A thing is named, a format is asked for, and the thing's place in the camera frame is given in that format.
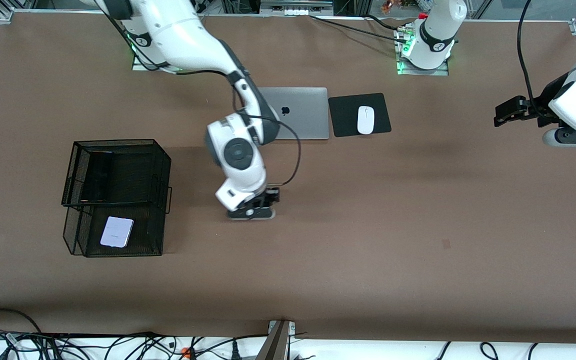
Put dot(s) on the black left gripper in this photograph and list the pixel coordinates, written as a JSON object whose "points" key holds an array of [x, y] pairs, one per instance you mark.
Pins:
{"points": [[539, 108]]}

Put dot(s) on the silver closed laptop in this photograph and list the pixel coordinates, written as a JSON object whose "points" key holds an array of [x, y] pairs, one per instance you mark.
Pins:
{"points": [[308, 115]]}

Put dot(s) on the white computer mouse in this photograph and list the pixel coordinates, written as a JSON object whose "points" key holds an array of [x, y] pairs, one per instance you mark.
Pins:
{"points": [[366, 120]]}

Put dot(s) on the large black smartphone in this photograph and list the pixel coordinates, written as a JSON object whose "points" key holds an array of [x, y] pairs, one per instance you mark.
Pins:
{"points": [[100, 175]]}

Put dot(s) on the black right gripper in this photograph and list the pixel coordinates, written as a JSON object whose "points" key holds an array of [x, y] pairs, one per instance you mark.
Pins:
{"points": [[270, 196]]}

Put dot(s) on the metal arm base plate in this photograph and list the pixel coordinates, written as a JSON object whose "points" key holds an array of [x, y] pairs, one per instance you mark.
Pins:
{"points": [[140, 66], [438, 73]]}

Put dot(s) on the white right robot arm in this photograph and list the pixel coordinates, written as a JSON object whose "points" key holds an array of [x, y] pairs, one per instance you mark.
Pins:
{"points": [[178, 35]]}

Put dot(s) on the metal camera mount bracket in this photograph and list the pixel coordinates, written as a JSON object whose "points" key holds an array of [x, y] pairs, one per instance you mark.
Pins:
{"points": [[278, 345]]}

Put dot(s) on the black mouse pad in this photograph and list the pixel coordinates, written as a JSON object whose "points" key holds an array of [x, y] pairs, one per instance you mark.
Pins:
{"points": [[343, 120]]}

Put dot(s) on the grey socket strip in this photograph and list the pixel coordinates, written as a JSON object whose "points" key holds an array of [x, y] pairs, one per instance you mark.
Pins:
{"points": [[293, 9]]}

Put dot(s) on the black mesh two-tier tray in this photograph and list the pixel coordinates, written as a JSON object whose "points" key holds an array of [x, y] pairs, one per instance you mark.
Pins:
{"points": [[153, 165]]}

